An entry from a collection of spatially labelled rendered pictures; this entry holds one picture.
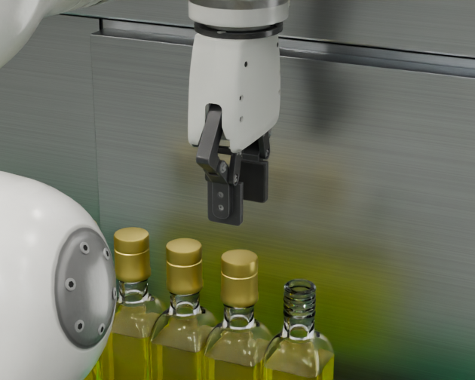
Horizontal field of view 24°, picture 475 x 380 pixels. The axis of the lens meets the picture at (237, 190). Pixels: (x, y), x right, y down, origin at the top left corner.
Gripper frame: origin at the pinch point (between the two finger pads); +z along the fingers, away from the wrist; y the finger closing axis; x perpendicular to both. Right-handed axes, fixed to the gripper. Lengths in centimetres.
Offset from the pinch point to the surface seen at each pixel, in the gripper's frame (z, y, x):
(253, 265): 6.8, 0.5, 1.7
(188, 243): 6.4, -0.4, -5.4
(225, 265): 6.7, 1.6, -0.6
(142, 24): -10.1, -15.3, -17.8
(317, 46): -9.8, -15.4, 1.6
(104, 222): 12.0, -12.1, -21.7
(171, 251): 6.5, 1.5, -6.2
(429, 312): 14.9, -12.2, 15.2
